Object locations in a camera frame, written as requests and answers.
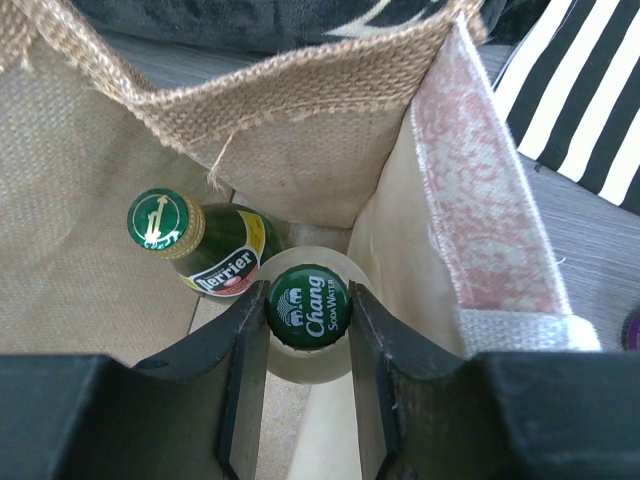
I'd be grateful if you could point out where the clear Chang soda bottle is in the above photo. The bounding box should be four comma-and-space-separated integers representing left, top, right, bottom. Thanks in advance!
255, 246, 371, 384

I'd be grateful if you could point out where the black white striped cloth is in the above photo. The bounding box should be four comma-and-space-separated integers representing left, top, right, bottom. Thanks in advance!
495, 0, 639, 213

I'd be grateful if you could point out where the black floral plush blanket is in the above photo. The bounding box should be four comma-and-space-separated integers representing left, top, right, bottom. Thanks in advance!
69, 0, 551, 54

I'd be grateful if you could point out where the green Perrier glass bottle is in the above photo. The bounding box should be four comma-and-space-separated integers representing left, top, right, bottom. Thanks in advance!
127, 188, 285, 298

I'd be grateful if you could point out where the purple Fanta can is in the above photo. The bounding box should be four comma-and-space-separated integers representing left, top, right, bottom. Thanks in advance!
621, 307, 640, 351

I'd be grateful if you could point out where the tan canvas tote bag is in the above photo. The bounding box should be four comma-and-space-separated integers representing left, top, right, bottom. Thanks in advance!
0, 0, 603, 480

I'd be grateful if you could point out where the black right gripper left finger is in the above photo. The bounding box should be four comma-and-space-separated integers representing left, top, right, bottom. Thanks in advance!
1, 281, 269, 479

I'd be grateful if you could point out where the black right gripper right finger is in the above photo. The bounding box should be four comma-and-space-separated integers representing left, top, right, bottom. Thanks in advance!
349, 283, 639, 479

